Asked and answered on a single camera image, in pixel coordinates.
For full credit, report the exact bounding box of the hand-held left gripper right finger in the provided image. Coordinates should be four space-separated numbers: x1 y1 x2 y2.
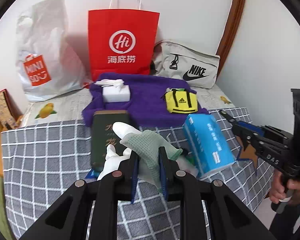
159 146 278 240

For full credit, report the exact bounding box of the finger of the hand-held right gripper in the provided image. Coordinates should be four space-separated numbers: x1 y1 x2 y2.
219 110 265 136
233 127 262 157

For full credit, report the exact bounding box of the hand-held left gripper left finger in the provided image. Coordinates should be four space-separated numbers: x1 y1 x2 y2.
20 151 139 240

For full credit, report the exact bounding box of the blue tissue pack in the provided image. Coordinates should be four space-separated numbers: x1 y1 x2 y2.
182 114 236 178

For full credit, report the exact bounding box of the dark green tin box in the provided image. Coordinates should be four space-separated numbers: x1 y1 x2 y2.
91 109 130 168

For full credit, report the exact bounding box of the yellow mini bag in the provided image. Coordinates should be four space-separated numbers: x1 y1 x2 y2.
161 88 199 114

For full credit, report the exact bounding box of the white tissue box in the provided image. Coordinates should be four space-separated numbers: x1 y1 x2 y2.
102 84 130 103

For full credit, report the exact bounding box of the person's right hand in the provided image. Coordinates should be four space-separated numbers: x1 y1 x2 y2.
269 165 300 204

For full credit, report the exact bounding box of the purple towel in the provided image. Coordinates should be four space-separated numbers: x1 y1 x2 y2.
82 72 210 129

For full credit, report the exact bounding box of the grey checked cloth with stars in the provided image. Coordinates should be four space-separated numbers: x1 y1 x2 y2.
0 107 275 240

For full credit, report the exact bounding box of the grey waist bag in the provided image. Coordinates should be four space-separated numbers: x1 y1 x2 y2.
151 39 221 90

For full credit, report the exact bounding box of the fruit print table cover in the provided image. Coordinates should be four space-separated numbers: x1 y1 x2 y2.
21 84 237 128

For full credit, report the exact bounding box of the white plastic shopping bag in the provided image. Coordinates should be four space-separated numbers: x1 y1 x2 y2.
16 0 90 103

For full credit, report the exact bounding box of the red paper bag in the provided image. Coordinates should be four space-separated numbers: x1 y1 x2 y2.
87 0 160 82

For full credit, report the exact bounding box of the brown patterned box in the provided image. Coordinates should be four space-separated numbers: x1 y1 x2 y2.
0 88 20 130

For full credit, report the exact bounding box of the brown wooden door frame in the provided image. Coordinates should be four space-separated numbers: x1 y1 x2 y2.
216 0 248 55

